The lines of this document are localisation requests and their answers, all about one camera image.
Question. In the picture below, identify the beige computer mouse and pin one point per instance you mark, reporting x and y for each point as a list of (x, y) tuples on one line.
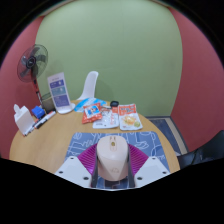
[(112, 158)]

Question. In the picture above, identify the white marker with red cap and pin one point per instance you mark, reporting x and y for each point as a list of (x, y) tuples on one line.
[(32, 128)]

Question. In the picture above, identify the grey-blue patterned mouse pad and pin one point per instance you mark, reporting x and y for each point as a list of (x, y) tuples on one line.
[(83, 141)]

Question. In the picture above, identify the white marker with black cap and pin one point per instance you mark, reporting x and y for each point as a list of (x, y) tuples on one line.
[(46, 119)]

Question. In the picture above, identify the black and red standing fan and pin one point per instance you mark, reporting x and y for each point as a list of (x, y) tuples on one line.
[(31, 61)]

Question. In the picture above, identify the blue whiteboard eraser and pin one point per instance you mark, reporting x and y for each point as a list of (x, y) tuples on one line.
[(38, 111)]

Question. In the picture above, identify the black mesh pen cup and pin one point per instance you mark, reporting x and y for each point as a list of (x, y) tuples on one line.
[(49, 103)]

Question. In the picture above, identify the white and red snack packet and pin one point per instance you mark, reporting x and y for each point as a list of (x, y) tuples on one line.
[(106, 119)]

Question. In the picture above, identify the white plastic chair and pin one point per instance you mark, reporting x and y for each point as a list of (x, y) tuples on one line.
[(90, 85)]

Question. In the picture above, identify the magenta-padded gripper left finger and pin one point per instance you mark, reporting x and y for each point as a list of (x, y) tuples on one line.
[(75, 170)]

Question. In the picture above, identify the white tissue box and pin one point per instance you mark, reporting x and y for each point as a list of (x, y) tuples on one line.
[(24, 120)]

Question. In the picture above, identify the black office chair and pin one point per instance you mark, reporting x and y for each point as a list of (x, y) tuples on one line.
[(206, 150)]

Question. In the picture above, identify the blue snack packet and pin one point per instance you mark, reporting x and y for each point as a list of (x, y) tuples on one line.
[(85, 104)]

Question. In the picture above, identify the small black round object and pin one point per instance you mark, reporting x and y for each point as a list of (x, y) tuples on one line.
[(114, 103)]

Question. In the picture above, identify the white blue-printed sign stand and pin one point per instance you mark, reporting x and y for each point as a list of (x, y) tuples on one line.
[(59, 91)]

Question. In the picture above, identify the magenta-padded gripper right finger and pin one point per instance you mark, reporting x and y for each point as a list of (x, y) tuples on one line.
[(151, 170)]

